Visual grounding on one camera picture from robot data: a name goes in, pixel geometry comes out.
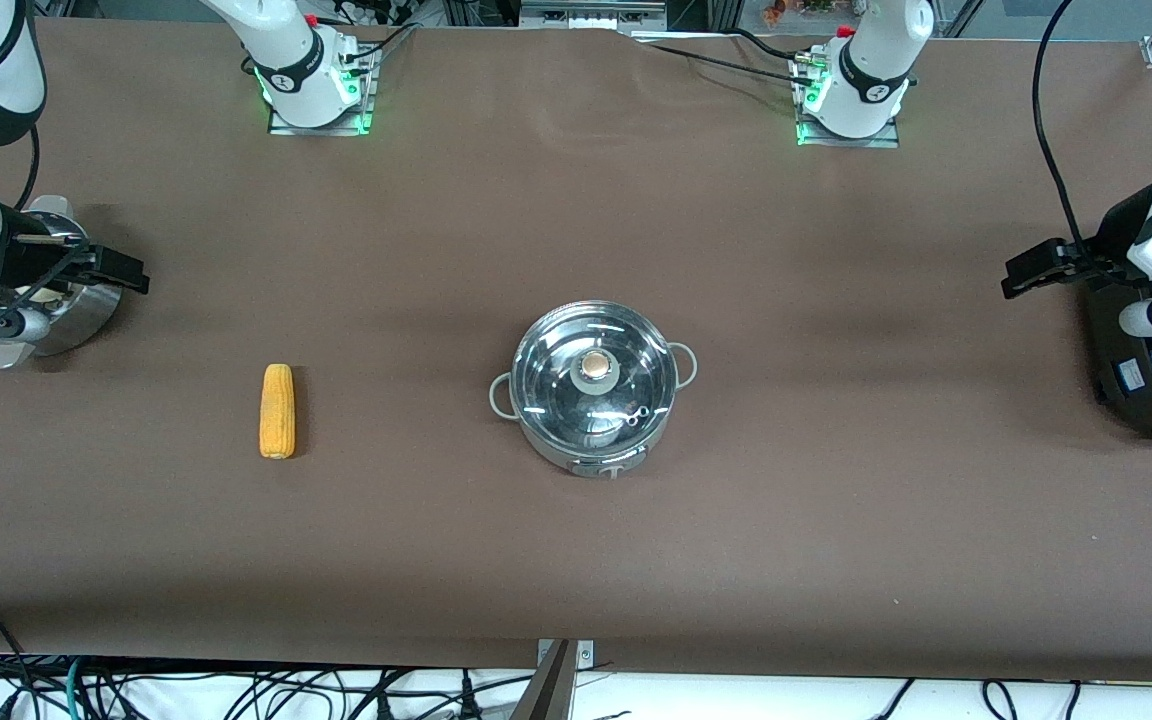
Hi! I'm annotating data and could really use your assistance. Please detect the yellow corn cob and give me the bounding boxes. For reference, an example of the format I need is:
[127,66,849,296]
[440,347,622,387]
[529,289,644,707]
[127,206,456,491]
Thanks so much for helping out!
[258,363,298,460]

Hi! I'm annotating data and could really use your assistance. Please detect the glass lid with knob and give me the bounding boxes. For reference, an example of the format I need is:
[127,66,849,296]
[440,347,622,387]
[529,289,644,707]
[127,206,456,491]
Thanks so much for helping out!
[513,301,680,453]

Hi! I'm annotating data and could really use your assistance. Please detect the stainless steel steamer pot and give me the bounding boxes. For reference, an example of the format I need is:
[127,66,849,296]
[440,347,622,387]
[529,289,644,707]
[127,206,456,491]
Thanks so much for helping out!
[0,195,125,370]

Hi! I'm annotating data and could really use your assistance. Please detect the black rice cooker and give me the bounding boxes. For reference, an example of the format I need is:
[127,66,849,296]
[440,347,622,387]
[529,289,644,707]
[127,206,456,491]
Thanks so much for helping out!
[1086,275,1152,443]

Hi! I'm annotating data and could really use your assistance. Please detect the brown table mat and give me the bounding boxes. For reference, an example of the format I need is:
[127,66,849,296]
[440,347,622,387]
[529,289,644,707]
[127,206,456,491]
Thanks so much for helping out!
[0,18,1152,683]

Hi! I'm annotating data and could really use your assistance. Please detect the grey electronics box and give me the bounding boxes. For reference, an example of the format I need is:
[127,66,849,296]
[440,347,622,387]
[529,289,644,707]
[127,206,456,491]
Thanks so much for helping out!
[519,0,669,33]

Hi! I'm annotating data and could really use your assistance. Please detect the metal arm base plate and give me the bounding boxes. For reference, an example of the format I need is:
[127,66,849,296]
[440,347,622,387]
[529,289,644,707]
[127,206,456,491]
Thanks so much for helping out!
[268,45,378,137]
[794,55,902,149]

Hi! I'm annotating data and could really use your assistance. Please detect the black base cable bundle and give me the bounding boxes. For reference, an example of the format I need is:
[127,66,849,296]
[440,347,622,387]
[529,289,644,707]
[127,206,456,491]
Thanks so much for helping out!
[336,18,423,64]

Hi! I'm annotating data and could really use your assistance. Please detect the black floor cable bundle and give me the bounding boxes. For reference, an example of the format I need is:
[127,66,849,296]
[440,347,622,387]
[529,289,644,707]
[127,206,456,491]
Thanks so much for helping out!
[86,662,537,720]

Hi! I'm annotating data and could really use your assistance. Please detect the grey pot with handles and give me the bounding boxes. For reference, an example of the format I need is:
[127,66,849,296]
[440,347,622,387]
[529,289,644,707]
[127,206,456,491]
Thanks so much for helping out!
[489,300,699,479]

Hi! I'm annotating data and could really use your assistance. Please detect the small metal bracket plate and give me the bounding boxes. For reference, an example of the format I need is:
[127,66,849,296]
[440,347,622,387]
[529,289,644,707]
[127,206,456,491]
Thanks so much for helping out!
[536,640,596,669]

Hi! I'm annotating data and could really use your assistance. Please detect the aluminium camera post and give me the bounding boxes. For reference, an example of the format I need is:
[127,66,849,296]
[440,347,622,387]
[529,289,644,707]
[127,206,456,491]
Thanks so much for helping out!
[510,640,577,720]

